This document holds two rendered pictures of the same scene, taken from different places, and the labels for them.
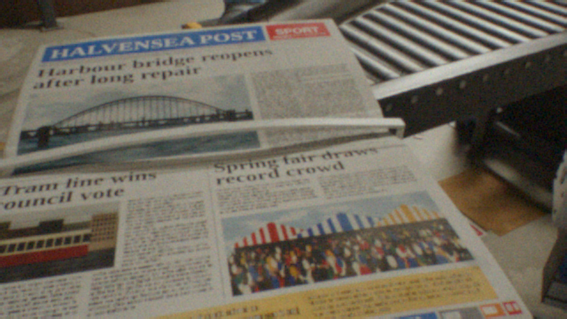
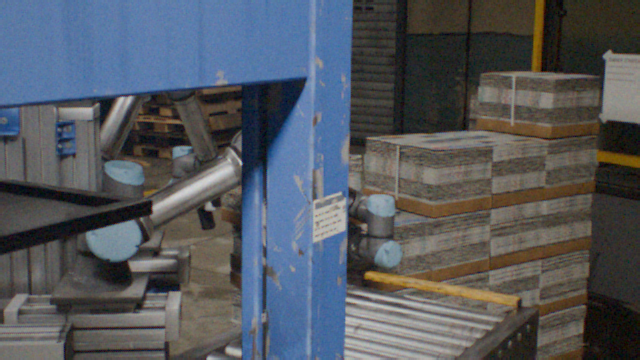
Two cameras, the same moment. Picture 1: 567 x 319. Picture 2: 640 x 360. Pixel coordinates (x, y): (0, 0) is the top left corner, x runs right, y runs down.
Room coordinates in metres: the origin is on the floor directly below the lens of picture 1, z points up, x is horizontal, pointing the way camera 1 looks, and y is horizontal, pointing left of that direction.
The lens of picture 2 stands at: (2.81, -1.31, 1.51)
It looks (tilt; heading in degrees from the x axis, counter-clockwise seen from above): 10 degrees down; 150
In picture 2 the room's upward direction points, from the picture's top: 1 degrees clockwise
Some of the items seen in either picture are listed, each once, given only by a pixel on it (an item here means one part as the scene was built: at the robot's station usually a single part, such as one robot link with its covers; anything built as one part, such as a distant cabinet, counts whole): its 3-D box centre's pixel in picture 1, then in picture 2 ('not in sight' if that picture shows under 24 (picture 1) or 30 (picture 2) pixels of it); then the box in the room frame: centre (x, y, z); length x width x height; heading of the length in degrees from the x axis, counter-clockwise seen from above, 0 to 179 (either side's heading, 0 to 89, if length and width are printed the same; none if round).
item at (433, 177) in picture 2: not in sight; (426, 173); (0.21, 0.66, 0.95); 0.38 x 0.29 x 0.23; 7
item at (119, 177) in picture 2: not in sight; (122, 184); (0.14, -0.45, 0.98); 0.13 x 0.12 x 0.14; 32
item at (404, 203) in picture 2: not in sight; (425, 197); (0.22, 0.65, 0.86); 0.38 x 0.29 x 0.04; 7
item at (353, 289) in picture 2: not in sight; (422, 308); (1.03, 0.04, 0.77); 0.47 x 0.05 x 0.05; 29
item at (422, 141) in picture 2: not in sight; (428, 141); (0.21, 0.66, 1.06); 0.37 x 0.29 x 0.01; 7
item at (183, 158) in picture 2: not in sight; (186, 162); (-0.21, -0.10, 0.98); 0.11 x 0.08 x 0.11; 32
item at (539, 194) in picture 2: not in sight; (481, 189); (0.18, 0.94, 0.86); 0.38 x 0.29 x 0.04; 6
